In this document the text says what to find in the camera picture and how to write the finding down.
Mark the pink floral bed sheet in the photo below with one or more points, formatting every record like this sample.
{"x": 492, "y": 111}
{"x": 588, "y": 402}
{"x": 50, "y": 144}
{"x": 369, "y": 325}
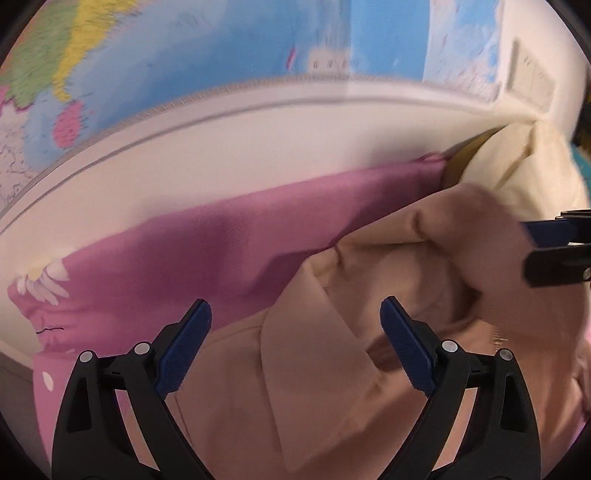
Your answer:
{"x": 238, "y": 254}

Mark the beige pink jacket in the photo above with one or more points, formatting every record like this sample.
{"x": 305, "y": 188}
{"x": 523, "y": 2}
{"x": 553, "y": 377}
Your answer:
{"x": 310, "y": 388}

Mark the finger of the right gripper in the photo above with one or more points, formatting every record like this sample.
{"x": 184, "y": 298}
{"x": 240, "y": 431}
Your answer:
{"x": 569, "y": 228}
{"x": 558, "y": 266}

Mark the colourful wall map poster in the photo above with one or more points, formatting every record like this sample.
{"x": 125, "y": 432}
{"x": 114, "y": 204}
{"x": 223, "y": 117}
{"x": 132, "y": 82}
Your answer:
{"x": 81, "y": 67}

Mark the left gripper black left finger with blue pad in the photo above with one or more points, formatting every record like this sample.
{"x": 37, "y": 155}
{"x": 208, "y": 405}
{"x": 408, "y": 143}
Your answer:
{"x": 90, "y": 439}

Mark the white wall switch panel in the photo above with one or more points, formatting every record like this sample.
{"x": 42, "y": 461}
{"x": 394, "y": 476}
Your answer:
{"x": 529, "y": 80}

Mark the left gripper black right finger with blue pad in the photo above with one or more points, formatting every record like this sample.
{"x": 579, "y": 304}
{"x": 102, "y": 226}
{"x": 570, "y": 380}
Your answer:
{"x": 478, "y": 422}

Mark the cream yellow pillow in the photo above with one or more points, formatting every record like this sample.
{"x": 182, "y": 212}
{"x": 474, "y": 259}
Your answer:
{"x": 528, "y": 167}

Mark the teal plastic basket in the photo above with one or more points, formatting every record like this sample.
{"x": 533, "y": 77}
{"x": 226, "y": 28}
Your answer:
{"x": 582, "y": 162}

